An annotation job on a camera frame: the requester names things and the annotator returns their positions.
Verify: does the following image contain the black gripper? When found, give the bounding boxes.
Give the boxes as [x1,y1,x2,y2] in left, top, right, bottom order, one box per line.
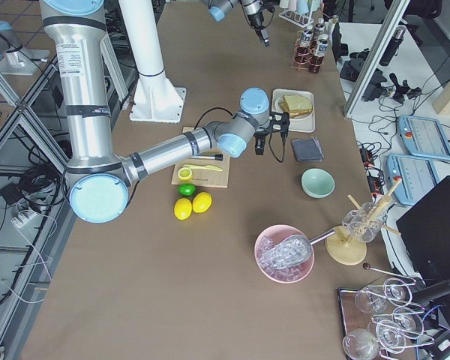
[254,127,270,155]
[247,11,270,47]

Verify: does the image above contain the bread slice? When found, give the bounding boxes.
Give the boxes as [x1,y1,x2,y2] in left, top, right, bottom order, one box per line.
[280,94,314,117]
[278,101,290,114]

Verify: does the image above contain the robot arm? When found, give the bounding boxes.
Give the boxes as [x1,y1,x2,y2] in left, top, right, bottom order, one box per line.
[40,1,270,223]
[202,0,270,47]

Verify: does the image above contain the cream rabbit serving tray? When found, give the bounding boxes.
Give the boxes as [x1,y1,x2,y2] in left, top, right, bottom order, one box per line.
[271,88,315,133]

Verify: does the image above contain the wine glass rack tray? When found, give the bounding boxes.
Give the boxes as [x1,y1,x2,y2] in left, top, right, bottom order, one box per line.
[337,277,434,359]

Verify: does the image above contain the steel muddler black cap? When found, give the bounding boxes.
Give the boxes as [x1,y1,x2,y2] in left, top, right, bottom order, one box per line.
[190,154,224,161]

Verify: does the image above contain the tea bottle front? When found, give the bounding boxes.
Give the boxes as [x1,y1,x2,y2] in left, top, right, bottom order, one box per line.
[295,28,313,65]

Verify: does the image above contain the tea bottle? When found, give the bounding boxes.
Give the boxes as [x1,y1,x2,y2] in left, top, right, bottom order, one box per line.
[308,34,329,74]
[295,28,313,65]
[310,18,325,46]

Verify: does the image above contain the grey folded cloth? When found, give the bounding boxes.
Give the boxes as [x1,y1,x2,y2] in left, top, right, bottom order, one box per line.
[291,137,324,162]

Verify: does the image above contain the yellow plastic knife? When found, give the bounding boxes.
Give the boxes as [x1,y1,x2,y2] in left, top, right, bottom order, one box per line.
[183,163,223,172]

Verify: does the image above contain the tea bottle back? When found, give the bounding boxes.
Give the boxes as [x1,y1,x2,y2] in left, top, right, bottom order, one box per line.
[310,18,325,46]

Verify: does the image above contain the tea bottle right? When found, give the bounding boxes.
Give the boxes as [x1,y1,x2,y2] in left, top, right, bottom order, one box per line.
[308,34,329,74]

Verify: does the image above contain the wooden cutting board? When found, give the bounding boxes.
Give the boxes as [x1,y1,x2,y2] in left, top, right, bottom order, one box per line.
[171,148,230,188]

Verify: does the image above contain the mint green bowl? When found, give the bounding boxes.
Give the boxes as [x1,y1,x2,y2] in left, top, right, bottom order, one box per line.
[301,168,335,199]

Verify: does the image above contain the half lemon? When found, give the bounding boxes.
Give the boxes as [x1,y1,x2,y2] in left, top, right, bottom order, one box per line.
[177,166,193,182]

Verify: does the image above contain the whole lemon upper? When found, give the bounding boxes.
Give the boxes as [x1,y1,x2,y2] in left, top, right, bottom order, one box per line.
[192,192,212,213]

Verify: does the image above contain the whole lemon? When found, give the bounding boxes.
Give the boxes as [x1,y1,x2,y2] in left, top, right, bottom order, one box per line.
[192,192,212,213]
[173,198,193,221]

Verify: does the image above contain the green lime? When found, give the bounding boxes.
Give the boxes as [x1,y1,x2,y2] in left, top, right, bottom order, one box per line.
[178,183,197,197]

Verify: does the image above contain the pink ice bowl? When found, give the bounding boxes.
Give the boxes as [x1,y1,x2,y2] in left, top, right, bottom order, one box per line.
[254,225,314,284]

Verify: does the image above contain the whole lemon lower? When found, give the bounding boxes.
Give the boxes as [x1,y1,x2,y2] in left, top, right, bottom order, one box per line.
[173,198,193,221]

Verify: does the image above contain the metal ice scoop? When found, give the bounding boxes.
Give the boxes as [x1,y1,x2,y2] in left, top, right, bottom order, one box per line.
[258,229,335,270]

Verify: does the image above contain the wooden cup stand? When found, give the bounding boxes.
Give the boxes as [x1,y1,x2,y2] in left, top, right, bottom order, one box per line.
[325,176,402,266]

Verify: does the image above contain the glass mug on stand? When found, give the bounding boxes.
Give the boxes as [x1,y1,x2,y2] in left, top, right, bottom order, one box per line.
[342,202,388,243]

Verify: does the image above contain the teach pendant lower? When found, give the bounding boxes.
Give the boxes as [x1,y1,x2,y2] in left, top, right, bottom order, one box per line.
[387,154,440,206]

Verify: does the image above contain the teach pendant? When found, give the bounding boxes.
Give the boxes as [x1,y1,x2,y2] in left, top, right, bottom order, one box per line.
[387,154,440,206]
[397,115,450,161]

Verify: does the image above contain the teach pendant upper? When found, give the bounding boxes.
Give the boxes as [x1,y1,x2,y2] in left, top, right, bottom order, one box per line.
[397,115,450,161]

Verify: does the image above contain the black laptop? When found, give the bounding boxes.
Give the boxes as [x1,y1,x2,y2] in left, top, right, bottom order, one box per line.
[397,175,450,281]

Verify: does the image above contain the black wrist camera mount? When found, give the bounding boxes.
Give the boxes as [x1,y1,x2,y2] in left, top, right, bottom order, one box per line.
[267,111,290,139]

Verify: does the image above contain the copper wire bottle rack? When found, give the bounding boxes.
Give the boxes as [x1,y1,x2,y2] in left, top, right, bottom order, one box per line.
[292,30,329,74]

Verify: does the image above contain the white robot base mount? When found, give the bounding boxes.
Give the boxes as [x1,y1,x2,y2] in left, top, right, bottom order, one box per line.
[119,0,186,124]

